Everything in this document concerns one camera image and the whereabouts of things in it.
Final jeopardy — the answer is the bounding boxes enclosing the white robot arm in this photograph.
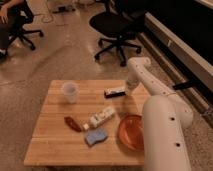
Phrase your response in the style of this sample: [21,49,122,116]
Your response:
[125,57,193,171]

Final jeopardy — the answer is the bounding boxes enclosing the orange plate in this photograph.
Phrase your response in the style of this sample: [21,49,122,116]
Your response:
[117,115,144,151]

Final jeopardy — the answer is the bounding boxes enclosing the white plastic bottle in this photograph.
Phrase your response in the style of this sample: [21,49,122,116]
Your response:
[83,106,115,131]

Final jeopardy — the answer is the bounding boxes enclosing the black office chair right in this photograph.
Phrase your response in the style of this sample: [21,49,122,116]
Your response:
[89,0,149,67]

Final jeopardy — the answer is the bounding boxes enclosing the black office chair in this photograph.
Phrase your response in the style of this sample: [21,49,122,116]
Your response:
[89,0,149,67]
[9,10,44,50]

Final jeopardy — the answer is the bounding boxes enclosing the clear plastic cup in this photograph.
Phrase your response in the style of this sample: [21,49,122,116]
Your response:
[61,82,78,104]

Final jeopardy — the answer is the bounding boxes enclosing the blue sponge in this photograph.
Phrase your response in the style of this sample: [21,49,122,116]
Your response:
[84,128,108,146]

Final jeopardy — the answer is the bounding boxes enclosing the wooden table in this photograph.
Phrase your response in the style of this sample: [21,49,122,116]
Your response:
[24,80,149,166]

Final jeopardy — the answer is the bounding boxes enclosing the brown snack packet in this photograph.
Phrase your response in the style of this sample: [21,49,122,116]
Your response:
[64,116,82,132]

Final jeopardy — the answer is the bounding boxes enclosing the black office chair left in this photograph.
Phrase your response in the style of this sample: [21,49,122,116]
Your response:
[9,10,44,50]

